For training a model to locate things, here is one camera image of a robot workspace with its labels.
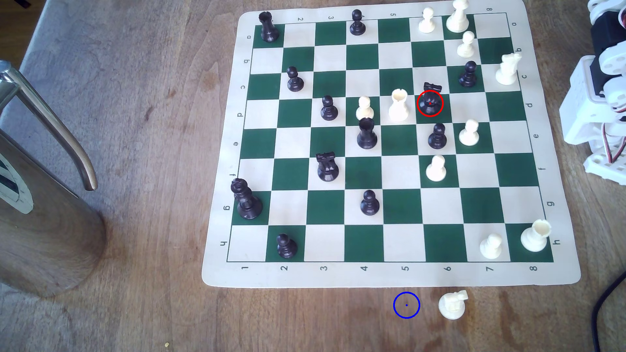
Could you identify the black chess pawn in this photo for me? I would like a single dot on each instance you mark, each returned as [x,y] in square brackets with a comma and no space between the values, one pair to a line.
[357,25]
[468,77]
[437,139]
[286,248]
[329,111]
[370,205]
[295,82]

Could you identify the white chess king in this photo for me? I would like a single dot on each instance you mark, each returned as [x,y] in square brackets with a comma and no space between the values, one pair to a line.
[457,20]

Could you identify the black chess knight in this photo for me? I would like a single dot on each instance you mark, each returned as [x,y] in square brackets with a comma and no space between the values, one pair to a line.
[327,170]
[430,103]

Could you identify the white chess rook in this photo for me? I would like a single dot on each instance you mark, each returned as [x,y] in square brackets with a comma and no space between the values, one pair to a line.
[398,108]
[534,238]

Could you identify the white chess pawn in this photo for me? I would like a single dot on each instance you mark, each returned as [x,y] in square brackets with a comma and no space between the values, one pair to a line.
[469,136]
[364,111]
[436,171]
[491,248]
[466,47]
[427,23]

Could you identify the green and white chess mat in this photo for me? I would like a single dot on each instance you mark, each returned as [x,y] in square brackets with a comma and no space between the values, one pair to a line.
[342,274]

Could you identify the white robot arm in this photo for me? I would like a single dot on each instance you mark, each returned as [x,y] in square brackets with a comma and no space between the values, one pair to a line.
[582,107]

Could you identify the white chess knight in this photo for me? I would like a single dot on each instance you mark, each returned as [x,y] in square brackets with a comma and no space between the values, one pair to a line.
[507,72]
[452,307]

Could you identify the stainless steel pitcher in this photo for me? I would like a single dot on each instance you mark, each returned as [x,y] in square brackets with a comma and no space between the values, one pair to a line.
[44,234]

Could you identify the black chess king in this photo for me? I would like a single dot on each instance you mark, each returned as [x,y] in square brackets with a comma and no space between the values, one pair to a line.
[248,204]

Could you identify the black chess rook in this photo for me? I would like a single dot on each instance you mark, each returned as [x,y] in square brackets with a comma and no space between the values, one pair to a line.
[367,137]
[268,29]

